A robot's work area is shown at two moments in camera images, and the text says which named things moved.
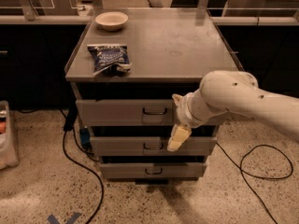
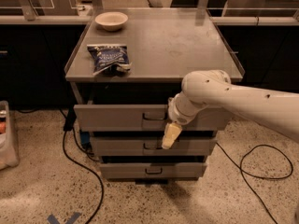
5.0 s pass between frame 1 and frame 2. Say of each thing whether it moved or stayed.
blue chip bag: stayed
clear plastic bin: stayed
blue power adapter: stayed
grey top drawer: moved
